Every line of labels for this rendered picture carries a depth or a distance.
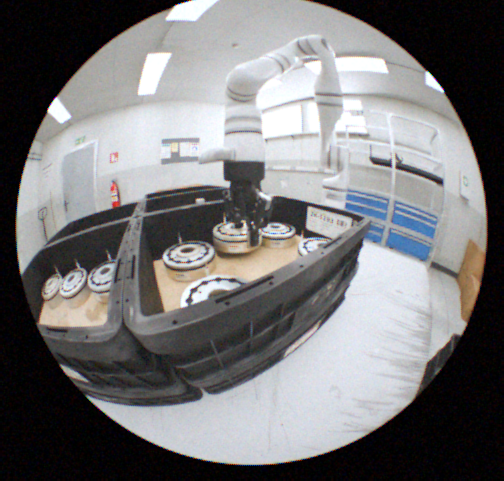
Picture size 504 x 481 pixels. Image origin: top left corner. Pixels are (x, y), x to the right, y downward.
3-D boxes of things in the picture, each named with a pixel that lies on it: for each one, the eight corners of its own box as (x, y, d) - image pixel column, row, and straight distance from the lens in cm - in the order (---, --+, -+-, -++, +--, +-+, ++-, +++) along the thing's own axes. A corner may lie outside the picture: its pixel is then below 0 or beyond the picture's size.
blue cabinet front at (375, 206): (334, 227, 231) (339, 187, 221) (380, 243, 219) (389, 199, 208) (333, 228, 228) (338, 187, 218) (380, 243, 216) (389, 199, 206)
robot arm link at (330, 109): (314, 94, 59) (342, 96, 58) (321, 161, 65) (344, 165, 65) (310, 94, 50) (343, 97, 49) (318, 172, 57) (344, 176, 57)
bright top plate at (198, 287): (240, 271, 25) (240, 267, 25) (280, 314, 19) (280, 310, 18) (176, 286, 24) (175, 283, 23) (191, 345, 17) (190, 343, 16)
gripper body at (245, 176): (275, 158, 29) (275, 210, 29) (247, 160, 35) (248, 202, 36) (238, 156, 24) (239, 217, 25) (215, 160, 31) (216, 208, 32)
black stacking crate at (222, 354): (276, 230, 54) (277, 196, 51) (359, 266, 41) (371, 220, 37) (149, 265, 40) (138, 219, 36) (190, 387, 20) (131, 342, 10)
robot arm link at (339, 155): (349, 149, 64) (346, 193, 63) (325, 145, 64) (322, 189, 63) (350, 145, 55) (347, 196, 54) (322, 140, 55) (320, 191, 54)
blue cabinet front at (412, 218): (385, 245, 219) (394, 200, 209) (425, 261, 233) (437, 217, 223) (385, 245, 216) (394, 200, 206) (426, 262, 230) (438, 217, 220)
